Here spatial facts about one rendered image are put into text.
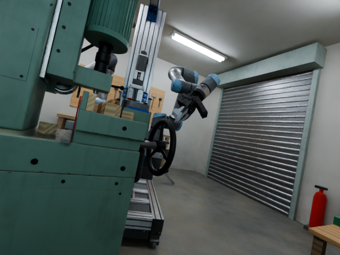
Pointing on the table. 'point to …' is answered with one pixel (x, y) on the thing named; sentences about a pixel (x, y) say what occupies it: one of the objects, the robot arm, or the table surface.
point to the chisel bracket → (92, 80)
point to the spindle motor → (111, 23)
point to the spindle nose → (103, 56)
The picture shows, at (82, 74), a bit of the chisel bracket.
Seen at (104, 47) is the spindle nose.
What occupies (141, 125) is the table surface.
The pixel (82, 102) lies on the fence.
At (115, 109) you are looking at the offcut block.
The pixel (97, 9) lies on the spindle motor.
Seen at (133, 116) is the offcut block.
